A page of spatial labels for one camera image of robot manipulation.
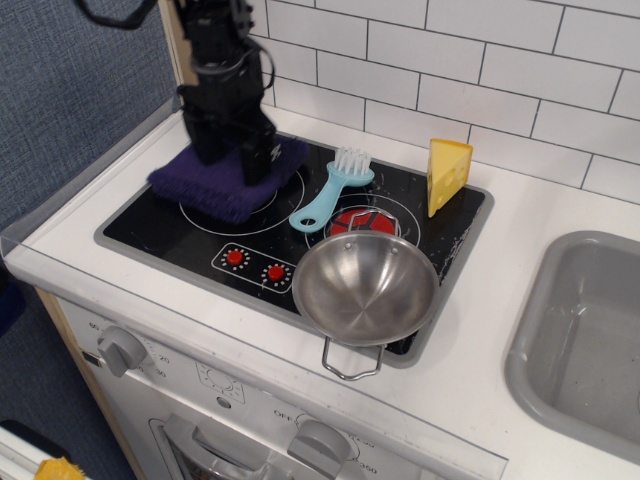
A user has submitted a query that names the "light blue dish brush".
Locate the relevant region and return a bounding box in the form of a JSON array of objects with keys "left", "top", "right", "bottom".
[{"left": 289, "top": 147, "right": 375, "bottom": 233}]

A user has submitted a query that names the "grey right oven knob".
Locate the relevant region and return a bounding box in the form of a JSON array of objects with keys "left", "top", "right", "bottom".
[{"left": 287, "top": 420, "right": 352, "bottom": 477}]

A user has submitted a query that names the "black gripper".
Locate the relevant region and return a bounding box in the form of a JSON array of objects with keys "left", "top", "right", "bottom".
[{"left": 177, "top": 62, "right": 276, "bottom": 186}]

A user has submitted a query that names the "white toy oven front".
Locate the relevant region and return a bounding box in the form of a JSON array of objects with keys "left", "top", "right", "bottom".
[{"left": 49, "top": 299, "right": 506, "bottom": 479}]

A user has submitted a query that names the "black toy stovetop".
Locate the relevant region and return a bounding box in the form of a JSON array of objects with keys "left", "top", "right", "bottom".
[{"left": 93, "top": 134, "right": 496, "bottom": 369}]

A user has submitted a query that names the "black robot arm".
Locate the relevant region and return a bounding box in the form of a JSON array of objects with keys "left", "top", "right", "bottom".
[{"left": 175, "top": 1, "right": 276, "bottom": 186}]

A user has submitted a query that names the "steel bowl with wire handle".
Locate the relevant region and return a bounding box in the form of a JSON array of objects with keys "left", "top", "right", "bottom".
[{"left": 292, "top": 230, "right": 441, "bottom": 381}]

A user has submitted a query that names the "grey oven knob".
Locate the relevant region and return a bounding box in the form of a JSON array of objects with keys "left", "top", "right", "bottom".
[
  {"left": 287, "top": 420, "right": 352, "bottom": 477},
  {"left": 98, "top": 326, "right": 147, "bottom": 378}
]

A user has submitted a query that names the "yellow black object bottom left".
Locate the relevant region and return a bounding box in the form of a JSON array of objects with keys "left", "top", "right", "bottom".
[{"left": 1, "top": 419, "right": 88, "bottom": 480}]

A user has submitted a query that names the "light wooden side panel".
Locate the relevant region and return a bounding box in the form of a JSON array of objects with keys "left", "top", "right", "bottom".
[{"left": 158, "top": 0, "right": 237, "bottom": 133}]

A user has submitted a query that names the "grey sink basin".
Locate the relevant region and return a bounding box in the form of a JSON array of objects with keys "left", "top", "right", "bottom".
[{"left": 505, "top": 231, "right": 639, "bottom": 463}]

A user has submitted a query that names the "purple towel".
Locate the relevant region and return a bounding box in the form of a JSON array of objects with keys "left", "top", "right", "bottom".
[{"left": 147, "top": 135, "right": 310, "bottom": 225}]

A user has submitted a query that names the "black sleeved cable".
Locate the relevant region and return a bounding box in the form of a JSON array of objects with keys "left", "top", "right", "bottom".
[{"left": 72, "top": 0, "right": 157, "bottom": 30}]

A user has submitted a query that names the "grey left oven knob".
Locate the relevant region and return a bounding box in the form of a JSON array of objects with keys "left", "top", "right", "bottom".
[{"left": 98, "top": 326, "right": 147, "bottom": 378}]

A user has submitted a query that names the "yellow toy cheese wedge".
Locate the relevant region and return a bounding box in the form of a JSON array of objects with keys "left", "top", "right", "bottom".
[{"left": 427, "top": 139, "right": 473, "bottom": 218}]

